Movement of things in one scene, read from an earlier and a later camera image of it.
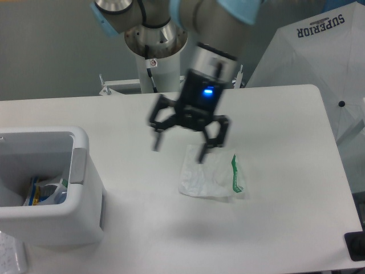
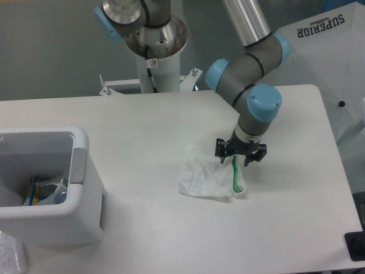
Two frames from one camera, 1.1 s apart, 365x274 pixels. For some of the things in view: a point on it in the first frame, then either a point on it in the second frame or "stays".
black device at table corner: x=355 y=244 stays
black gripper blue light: x=199 y=98 to x=235 y=145
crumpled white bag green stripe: x=218 y=176 stays
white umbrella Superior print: x=326 y=51 stays
